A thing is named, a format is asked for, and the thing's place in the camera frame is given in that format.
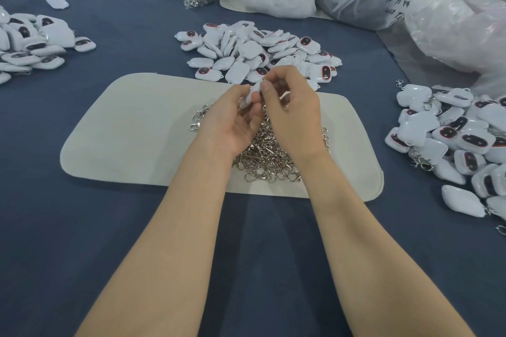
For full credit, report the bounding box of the pile of finished fobs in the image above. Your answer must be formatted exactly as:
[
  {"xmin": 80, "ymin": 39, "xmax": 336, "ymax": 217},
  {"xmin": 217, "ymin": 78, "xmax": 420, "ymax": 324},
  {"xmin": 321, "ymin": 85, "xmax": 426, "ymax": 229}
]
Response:
[{"xmin": 385, "ymin": 78, "xmax": 506, "ymax": 234}]

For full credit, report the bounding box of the person's right forearm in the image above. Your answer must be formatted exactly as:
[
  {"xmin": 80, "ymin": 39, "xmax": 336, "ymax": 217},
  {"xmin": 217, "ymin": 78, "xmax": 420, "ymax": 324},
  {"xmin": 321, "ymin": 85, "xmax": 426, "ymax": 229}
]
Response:
[{"xmin": 302, "ymin": 150, "xmax": 477, "ymax": 337}]

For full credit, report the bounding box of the pile of metal clasps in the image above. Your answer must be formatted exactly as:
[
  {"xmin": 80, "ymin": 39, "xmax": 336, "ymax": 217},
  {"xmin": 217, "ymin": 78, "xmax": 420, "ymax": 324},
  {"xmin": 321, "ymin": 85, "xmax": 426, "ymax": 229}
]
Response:
[{"xmin": 190, "ymin": 100, "xmax": 330, "ymax": 184}]

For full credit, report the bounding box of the person's right hand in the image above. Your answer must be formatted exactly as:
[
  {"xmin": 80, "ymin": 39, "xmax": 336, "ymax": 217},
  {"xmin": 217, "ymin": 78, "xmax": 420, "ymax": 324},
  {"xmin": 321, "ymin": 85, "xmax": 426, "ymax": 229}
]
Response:
[{"xmin": 260, "ymin": 66, "xmax": 328, "ymax": 164}]

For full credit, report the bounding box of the crumpled clear plastic bag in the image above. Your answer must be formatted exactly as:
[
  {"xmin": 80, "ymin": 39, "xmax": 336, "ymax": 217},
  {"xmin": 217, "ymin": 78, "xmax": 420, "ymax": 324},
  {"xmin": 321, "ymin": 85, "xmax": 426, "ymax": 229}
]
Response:
[{"xmin": 405, "ymin": 0, "xmax": 506, "ymax": 97}]

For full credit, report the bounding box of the person's left hand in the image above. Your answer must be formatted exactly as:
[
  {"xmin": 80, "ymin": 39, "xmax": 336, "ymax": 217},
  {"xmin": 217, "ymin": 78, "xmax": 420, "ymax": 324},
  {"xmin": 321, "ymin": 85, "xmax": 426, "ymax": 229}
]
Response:
[{"xmin": 194, "ymin": 83, "xmax": 265, "ymax": 163}]

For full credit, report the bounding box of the white fob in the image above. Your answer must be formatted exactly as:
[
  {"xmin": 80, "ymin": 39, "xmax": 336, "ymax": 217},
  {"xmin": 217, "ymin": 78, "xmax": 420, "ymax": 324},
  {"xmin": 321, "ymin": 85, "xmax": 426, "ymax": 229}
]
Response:
[{"xmin": 241, "ymin": 80, "xmax": 267, "ymax": 110}]

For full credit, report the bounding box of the cream felt work mat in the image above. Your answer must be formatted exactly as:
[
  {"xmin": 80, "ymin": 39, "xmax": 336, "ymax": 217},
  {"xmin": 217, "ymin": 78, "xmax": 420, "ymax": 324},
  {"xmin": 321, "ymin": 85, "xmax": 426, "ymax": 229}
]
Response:
[{"xmin": 60, "ymin": 73, "xmax": 385, "ymax": 201}]

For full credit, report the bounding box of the person's left forearm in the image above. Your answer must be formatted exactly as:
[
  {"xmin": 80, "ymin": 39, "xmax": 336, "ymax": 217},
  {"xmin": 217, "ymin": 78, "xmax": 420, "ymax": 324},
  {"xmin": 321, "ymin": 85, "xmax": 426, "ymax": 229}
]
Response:
[{"xmin": 75, "ymin": 151, "xmax": 238, "ymax": 337}]

